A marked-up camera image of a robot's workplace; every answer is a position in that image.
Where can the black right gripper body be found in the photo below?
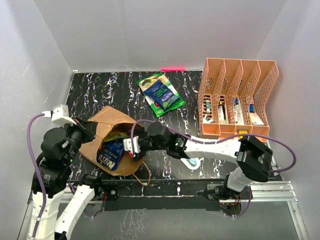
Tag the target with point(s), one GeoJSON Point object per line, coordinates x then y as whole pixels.
{"type": "Point", "coordinates": [148, 143]}

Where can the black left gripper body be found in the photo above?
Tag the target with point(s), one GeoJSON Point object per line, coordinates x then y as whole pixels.
{"type": "Point", "coordinates": [76, 136]}

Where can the brown paper bag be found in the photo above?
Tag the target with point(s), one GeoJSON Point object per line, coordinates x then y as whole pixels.
{"type": "Point", "coordinates": [108, 121]}

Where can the dark blue potato chips bag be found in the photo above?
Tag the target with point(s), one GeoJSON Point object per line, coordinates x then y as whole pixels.
{"type": "Point", "coordinates": [110, 154]}

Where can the blue Burts chips bag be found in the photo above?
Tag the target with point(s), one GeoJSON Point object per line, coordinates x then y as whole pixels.
{"type": "Point", "coordinates": [159, 92]}

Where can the green cassava chips bag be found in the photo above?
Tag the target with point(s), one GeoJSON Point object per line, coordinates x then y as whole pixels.
{"type": "Point", "coordinates": [144, 83]}

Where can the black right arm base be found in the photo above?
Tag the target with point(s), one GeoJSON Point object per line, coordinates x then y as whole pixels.
{"type": "Point", "coordinates": [220, 192]}

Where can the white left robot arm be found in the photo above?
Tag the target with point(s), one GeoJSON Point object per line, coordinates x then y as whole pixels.
{"type": "Point", "coordinates": [51, 173]}

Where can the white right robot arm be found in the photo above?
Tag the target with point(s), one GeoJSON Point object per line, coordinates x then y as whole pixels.
{"type": "Point", "coordinates": [252, 157]}

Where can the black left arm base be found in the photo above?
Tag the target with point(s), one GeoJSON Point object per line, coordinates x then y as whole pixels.
{"type": "Point", "coordinates": [105, 191]}

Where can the toothbrush blister pack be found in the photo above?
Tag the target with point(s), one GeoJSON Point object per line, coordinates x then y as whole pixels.
{"type": "Point", "coordinates": [191, 163]}

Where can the orange plastic file organizer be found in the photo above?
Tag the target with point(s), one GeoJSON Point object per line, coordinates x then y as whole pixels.
{"type": "Point", "coordinates": [233, 95]}

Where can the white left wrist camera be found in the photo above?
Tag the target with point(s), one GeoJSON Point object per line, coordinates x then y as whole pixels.
{"type": "Point", "coordinates": [59, 115]}

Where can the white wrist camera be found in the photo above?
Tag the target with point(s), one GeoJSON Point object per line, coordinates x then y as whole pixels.
{"type": "Point", "coordinates": [59, 115]}
{"type": "Point", "coordinates": [132, 146]}

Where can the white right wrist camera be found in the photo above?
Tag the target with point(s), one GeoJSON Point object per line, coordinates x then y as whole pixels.
{"type": "Point", "coordinates": [132, 146]}

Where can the aluminium rail frame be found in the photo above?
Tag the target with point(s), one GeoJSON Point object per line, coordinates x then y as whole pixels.
{"type": "Point", "coordinates": [183, 194]}

